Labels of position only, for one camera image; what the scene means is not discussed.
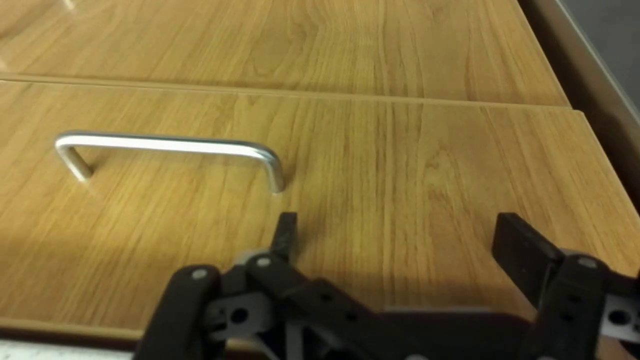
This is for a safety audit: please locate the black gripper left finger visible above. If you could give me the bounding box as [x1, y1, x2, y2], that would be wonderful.
[133, 209, 376, 360]

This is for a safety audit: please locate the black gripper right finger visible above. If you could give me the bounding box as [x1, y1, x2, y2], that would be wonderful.
[491, 209, 640, 360]

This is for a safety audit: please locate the white drawer with wooden front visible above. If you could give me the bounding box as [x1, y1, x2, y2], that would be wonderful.
[0, 73, 640, 335]

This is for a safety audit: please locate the wooden lower cabinet door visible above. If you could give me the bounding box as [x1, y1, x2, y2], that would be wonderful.
[0, 0, 573, 110]

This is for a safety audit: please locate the silver metal drawer handle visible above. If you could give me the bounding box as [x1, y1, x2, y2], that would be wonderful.
[54, 129, 289, 196]

